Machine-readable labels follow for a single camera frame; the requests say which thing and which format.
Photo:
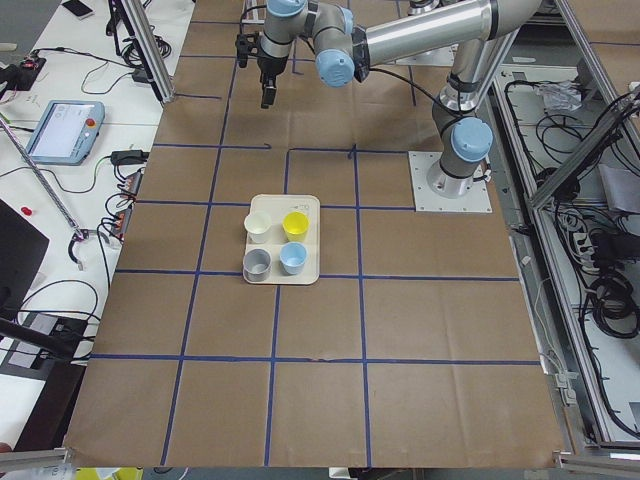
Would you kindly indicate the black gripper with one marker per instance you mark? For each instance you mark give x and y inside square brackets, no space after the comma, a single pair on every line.
[273,65]

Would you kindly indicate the light blue cup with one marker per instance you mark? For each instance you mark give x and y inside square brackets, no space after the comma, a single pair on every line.
[293,256]

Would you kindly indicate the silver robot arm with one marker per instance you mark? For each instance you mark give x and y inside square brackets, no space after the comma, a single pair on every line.
[481,30]

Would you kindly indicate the cream white cup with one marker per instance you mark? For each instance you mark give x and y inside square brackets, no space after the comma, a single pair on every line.
[257,225]

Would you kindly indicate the yellow plastic cup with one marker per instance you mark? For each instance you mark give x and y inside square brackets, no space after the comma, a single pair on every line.
[295,226]

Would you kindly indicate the cream plastic tray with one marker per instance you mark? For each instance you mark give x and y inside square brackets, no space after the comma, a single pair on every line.
[278,206]

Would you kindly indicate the grey plastic cup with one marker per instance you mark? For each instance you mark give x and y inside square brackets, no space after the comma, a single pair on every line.
[257,265]

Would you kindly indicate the teach pendant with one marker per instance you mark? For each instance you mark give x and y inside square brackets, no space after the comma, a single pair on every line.
[66,132]

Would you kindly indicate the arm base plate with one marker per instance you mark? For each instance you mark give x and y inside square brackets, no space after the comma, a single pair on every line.
[436,192]

